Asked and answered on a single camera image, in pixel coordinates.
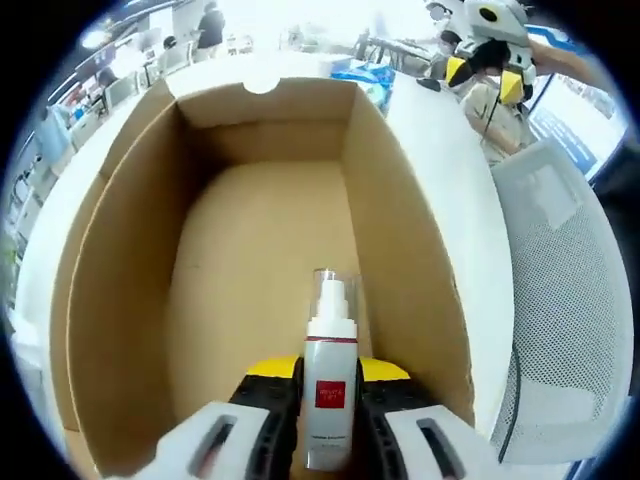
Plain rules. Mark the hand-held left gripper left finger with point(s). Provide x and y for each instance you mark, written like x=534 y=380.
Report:
x=245 y=430

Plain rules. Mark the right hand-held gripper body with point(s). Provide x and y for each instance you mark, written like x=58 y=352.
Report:
x=505 y=30

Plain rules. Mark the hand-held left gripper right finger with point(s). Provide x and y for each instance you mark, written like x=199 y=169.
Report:
x=400 y=430

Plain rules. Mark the white spray bottle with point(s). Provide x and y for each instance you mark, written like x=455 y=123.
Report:
x=331 y=390

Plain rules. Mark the brown cardboard shoe box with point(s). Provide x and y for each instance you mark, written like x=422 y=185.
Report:
x=260 y=215

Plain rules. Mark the blue display board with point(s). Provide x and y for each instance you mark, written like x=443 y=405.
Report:
x=560 y=130

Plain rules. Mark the grey mesh office chair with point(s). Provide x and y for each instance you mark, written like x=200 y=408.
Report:
x=560 y=260

